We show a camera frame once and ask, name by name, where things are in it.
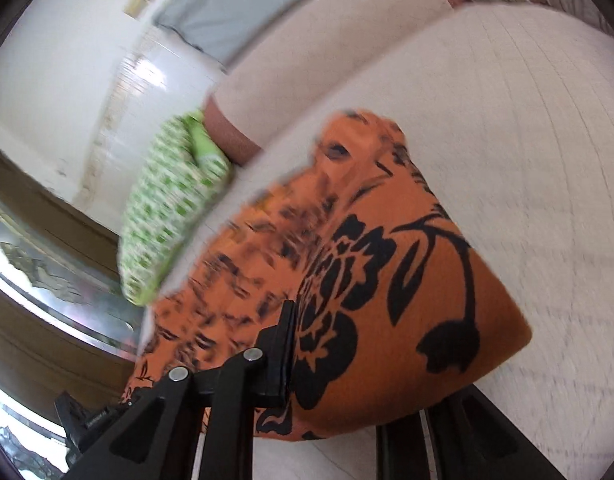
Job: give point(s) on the orange black floral cloth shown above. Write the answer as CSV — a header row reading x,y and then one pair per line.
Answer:
x,y
395,309

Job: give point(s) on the pink quilted bed cover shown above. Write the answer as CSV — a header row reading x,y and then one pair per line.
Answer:
x,y
508,111

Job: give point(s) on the wooden door with glass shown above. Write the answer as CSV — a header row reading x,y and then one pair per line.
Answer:
x,y
64,325

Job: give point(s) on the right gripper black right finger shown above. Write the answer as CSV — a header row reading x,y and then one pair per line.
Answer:
x,y
464,436

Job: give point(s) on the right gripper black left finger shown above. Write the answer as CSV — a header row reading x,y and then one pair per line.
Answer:
x,y
198,425

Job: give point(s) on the pink bolster with brown end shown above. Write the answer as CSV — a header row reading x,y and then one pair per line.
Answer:
x,y
301,57

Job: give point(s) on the green white patterned pillow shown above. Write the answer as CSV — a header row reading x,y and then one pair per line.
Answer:
x,y
182,177

